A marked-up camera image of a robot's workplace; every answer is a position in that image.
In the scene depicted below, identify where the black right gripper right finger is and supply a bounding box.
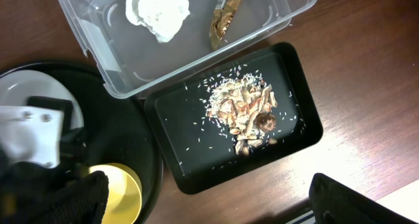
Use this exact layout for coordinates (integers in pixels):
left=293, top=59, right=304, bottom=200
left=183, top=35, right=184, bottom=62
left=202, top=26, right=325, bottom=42
left=309, top=173, right=414, bottom=224

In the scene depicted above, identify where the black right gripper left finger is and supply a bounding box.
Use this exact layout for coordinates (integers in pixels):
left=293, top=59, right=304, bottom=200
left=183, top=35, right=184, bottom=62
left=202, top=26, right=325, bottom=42
left=1, top=172, right=109, bottom=224

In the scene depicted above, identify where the yellow bowl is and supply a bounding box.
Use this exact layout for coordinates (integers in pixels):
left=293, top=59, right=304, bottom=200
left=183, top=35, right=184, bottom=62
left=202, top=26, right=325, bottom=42
left=88, top=163, right=142, bottom=224

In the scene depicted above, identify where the food scraps pile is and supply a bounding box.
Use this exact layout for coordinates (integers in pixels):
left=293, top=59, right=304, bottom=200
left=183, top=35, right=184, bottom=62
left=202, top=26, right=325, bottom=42
left=201, top=73, right=278, bottom=156

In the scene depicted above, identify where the white tissue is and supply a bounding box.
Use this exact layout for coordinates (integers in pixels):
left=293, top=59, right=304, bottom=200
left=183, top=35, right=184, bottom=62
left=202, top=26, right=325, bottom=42
left=125, top=0, right=190, bottom=43

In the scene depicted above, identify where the brown snack wrapper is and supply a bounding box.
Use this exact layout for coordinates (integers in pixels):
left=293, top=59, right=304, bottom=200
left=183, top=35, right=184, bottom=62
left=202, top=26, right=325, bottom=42
left=209, top=0, right=243, bottom=51

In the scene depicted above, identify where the round black tray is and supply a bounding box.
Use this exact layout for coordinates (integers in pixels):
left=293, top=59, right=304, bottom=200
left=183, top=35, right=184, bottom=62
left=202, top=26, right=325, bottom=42
left=1, top=60, right=163, bottom=223

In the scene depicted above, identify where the white round plate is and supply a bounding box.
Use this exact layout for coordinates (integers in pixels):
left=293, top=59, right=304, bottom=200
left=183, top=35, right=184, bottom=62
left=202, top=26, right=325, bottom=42
left=1, top=70, right=84, bottom=129

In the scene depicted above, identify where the black rectangular tray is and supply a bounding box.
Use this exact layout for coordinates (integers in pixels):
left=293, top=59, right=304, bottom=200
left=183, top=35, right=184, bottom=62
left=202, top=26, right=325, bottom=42
left=145, top=43, right=323, bottom=195

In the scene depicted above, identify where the clear plastic bin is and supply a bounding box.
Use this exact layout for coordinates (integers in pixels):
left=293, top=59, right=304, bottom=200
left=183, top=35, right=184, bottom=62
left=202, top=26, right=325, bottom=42
left=58, top=0, right=317, bottom=99

